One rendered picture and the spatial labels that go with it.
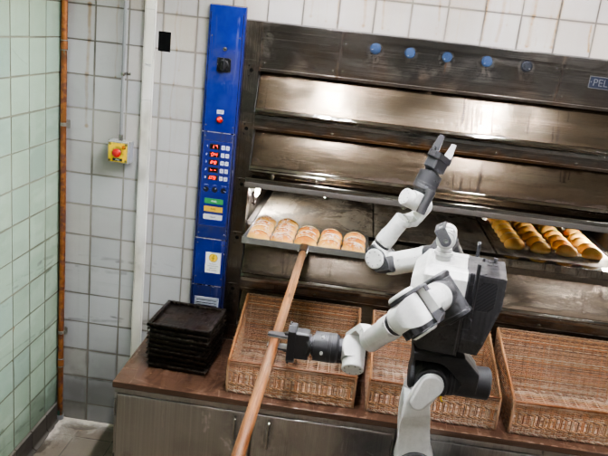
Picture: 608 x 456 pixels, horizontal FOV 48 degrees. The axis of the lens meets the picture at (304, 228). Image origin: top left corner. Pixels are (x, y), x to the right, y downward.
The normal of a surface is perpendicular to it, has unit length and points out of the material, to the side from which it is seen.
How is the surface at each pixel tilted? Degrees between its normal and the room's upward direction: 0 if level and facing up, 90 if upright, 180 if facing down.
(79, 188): 90
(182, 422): 90
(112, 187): 90
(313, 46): 90
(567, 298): 70
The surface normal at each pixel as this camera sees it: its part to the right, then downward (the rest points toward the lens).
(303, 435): -0.09, 0.27
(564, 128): -0.05, -0.07
